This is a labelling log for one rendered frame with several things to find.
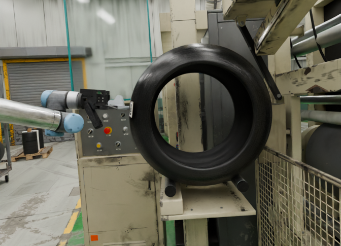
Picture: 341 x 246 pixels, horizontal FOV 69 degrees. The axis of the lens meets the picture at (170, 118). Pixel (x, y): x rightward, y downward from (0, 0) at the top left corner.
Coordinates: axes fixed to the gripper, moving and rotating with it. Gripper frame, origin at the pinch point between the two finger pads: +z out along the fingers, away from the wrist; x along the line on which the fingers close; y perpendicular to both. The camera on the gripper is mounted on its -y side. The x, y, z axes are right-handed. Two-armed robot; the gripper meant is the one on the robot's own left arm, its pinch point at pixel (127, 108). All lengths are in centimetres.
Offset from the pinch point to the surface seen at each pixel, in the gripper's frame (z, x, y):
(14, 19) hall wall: -555, 808, 269
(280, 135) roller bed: 74, 17, -10
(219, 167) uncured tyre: 38.5, -12.3, -20.1
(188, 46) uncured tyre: 23.6, -9.1, 25.3
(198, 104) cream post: 32.9, 24.2, 3.3
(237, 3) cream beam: 44, 1, 47
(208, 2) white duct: 42, 76, 77
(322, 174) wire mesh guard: 65, -33, -15
